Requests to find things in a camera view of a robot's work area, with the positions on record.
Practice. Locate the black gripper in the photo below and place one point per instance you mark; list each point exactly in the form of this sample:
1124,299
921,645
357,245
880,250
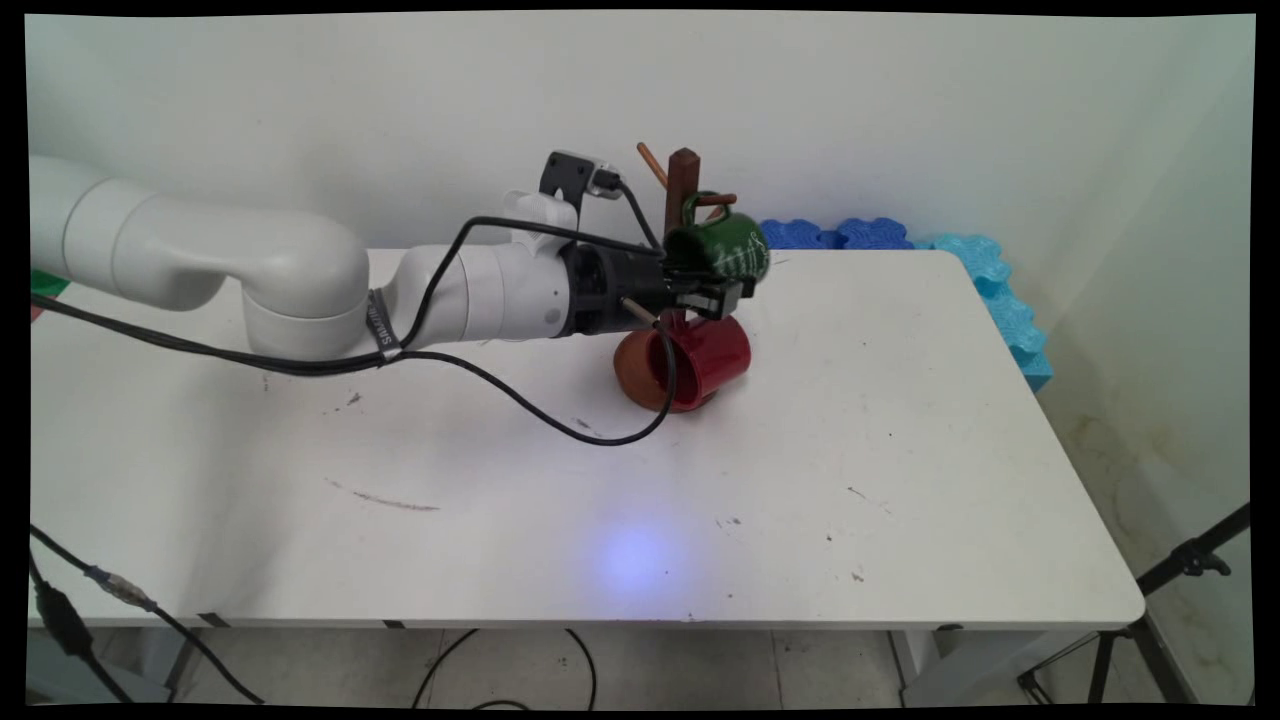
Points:
610,290

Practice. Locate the green enamel mug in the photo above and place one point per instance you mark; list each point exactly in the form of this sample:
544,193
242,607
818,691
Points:
725,250

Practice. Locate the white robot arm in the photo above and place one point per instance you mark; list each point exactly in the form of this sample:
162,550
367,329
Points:
250,270

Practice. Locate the red mug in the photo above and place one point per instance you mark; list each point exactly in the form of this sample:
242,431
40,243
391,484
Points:
715,355

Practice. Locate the dark blue foam mat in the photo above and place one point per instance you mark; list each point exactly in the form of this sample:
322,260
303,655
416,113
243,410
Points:
875,233
800,235

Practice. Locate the brown wooden mug tree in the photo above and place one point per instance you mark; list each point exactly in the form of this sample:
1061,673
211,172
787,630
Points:
683,175

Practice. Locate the light blue foam mat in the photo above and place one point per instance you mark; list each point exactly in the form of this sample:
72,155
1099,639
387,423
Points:
970,260
1020,335

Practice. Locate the grey table leg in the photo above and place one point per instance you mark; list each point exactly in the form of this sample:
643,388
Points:
175,660
930,665

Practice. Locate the black tripod stand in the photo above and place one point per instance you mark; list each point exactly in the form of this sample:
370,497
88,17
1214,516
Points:
1190,560

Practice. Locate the green foam mat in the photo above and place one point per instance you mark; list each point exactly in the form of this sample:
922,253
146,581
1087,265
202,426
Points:
45,283

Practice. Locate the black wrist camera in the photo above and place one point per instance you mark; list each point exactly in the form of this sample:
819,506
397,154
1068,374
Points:
568,175

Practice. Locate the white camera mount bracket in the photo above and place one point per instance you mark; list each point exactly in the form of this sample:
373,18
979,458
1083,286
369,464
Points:
540,215

